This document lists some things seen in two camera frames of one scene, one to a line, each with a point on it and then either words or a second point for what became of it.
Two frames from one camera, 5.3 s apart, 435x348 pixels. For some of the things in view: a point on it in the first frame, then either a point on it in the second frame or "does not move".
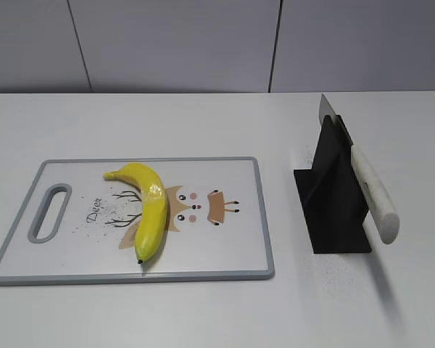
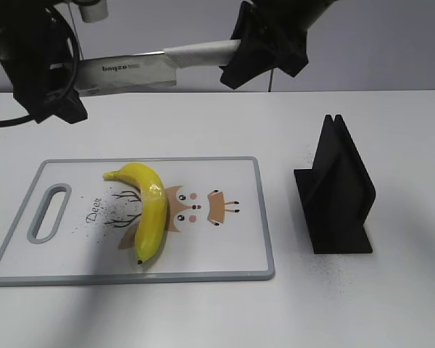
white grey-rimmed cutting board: [217, 227] does not move
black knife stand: [331, 197] does not move
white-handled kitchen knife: [386, 220] -> [148, 71]
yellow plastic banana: [154, 208] does not move
